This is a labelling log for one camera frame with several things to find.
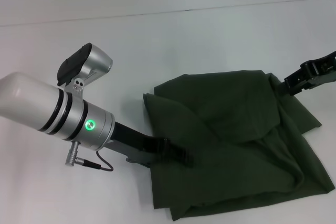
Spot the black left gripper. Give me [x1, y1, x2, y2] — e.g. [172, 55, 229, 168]
[104, 121, 195, 169]

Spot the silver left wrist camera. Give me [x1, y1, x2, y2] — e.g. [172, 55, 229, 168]
[56, 42, 114, 98]

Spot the left arm cable with plug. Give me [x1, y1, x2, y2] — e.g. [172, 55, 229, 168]
[65, 141, 114, 172]

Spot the dark green FREE T-shirt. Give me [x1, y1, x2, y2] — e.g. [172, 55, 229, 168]
[142, 69, 336, 221]

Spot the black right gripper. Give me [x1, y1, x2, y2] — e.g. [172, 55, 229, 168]
[275, 49, 336, 97]

